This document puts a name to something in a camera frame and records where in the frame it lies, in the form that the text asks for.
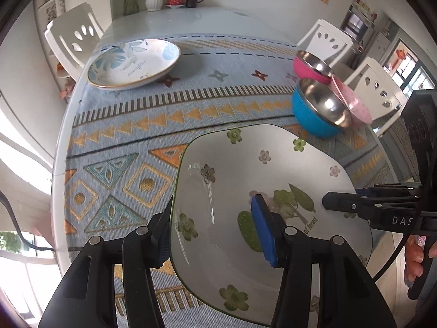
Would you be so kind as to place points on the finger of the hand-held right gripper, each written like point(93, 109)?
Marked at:
point(392, 188)
point(348, 205)

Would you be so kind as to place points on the dark glass door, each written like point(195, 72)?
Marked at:
point(356, 24)

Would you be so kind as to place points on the red steel bowl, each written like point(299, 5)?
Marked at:
point(304, 70)

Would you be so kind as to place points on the round blue leaf plate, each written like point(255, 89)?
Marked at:
point(133, 65)

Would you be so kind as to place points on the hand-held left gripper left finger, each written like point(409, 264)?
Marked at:
point(164, 234)

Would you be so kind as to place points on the white saucer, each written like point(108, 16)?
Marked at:
point(176, 6)

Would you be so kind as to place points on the person's right hand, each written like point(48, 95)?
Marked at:
point(413, 256)

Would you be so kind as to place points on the pink plate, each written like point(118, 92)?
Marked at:
point(358, 107)

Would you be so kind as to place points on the white dining chair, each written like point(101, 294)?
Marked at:
point(343, 46)
point(65, 41)
point(392, 106)

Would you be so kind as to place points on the blue steel bowl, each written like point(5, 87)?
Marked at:
point(307, 116)

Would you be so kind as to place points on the white refrigerator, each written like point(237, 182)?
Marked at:
point(382, 44)

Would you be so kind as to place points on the square floral plate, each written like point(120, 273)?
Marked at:
point(222, 164)

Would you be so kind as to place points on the blue patterned table mat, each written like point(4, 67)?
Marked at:
point(239, 88)

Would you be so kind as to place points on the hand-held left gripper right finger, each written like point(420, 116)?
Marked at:
point(262, 232)

